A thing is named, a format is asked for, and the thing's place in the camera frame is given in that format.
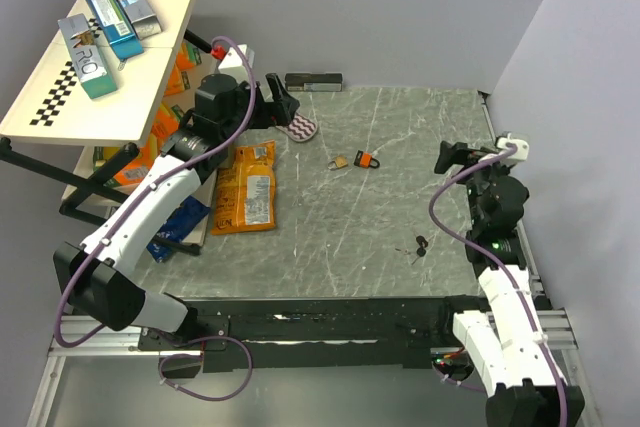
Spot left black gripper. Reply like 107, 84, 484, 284
221, 73, 299, 143

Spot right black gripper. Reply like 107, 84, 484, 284
435, 140, 512, 229

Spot orange black padlock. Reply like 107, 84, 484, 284
353, 150, 380, 169

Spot black-headed key bunch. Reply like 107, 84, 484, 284
394, 235, 429, 265

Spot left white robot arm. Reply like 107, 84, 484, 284
53, 73, 299, 349

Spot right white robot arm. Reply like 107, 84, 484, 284
428, 136, 585, 426

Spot black rectangular box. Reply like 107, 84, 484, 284
285, 73, 343, 92

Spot pink wavy sponge pad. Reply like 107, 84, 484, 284
277, 113, 318, 143

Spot small brass padlock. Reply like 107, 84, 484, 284
327, 155, 349, 171

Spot orange boxes on shelf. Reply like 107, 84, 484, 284
106, 41, 202, 189

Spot orange snack bag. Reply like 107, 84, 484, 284
210, 140, 276, 236

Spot blue snack bag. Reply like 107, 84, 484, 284
147, 196, 210, 263

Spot silver box near back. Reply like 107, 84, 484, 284
117, 0, 162, 40

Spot blue carton box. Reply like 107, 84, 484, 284
85, 0, 144, 61

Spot beige folding shelf rack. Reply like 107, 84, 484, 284
1, 0, 211, 227

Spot silver teal box front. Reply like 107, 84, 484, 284
58, 14, 117, 99

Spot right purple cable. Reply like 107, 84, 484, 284
428, 141, 571, 427

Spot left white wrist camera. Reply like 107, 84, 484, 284
209, 44, 255, 83

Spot aluminium rail frame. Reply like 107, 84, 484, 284
24, 309, 601, 427

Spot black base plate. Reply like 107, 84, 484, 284
138, 295, 490, 373

